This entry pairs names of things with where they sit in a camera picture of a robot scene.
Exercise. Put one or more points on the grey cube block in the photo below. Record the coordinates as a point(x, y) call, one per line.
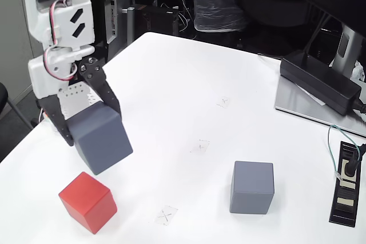
point(100, 141)
point(251, 187)

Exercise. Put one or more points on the black office chair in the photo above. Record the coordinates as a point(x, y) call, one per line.
point(3, 95)

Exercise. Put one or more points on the black desktop computer tower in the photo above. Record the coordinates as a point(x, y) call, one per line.
point(113, 18)

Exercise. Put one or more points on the red cube block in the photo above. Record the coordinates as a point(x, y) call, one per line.
point(85, 201)

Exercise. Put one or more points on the black computer case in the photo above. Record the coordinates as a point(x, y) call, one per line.
point(157, 18)

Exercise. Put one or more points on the clear tape with pen mark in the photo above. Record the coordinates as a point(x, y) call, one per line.
point(201, 145)

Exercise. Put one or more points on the clear tape with Y mark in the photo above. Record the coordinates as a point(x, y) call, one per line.
point(224, 102)

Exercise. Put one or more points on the plastic-wrapped black bin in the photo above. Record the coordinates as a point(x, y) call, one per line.
point(214, 4)

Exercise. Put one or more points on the clear tape with X mark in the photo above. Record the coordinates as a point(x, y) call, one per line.
point(166, 215)

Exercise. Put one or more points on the silver monitor stand base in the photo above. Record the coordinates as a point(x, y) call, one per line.
point(300, 107)

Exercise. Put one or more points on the white paper sheet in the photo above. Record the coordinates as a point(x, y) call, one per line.
point(311, 95)

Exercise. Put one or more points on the black power adapter brick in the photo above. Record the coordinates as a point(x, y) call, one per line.
point(314, 78)

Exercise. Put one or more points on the silver monitor stand neck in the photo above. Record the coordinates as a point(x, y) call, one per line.
point(347, 47)

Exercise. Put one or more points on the crumpled white plastic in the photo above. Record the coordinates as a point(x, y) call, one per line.
point(359, 71)

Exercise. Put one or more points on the black power plug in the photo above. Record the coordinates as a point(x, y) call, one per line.
point(350, 168)

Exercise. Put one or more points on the black power strip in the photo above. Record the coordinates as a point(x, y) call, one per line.
point(344, 198)

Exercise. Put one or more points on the silver metal post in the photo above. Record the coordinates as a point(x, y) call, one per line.
point(130, 27)

